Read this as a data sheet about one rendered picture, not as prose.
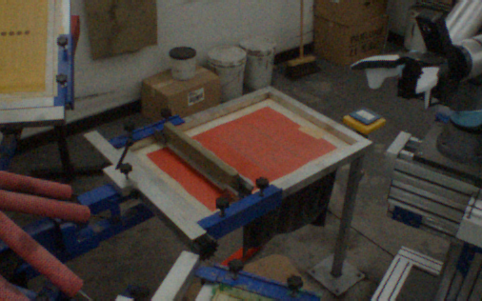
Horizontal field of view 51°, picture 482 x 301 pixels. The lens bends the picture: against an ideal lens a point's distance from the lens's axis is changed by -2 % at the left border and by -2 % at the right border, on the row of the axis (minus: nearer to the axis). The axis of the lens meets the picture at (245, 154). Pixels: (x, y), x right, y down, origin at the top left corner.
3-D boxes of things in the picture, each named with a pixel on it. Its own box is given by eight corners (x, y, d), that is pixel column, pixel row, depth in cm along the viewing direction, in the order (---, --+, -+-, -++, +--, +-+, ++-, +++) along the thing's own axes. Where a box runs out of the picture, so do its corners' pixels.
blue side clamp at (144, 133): (178, 129, 210) (177, 113, 206) (186, 133, 207) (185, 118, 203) (112, 154, 194) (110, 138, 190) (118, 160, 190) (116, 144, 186)
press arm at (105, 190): (127, 188, 169) (125, 175, 166) (136, 197, 165) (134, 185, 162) (77, 209, 160) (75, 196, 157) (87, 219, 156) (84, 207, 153)
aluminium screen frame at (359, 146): (269, 93, 235) (270, 86, 232) (371, 150, 198) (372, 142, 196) (112, 153, 192) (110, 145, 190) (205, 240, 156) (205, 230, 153)
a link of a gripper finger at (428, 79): (431, 120, 82) (434, 99, 90) (436, 86, 80) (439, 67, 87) (411, 118, 83) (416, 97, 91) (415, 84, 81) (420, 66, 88)
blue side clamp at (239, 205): (271, 197, 175) (272, 181, 171) (281, 205, 172) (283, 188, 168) (199, 235, 159) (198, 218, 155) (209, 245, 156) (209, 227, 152)
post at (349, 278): (334, 253, 285) (361, 99, 231) (365, 276, 271) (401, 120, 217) (306, 271, 273) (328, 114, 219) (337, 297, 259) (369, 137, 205)
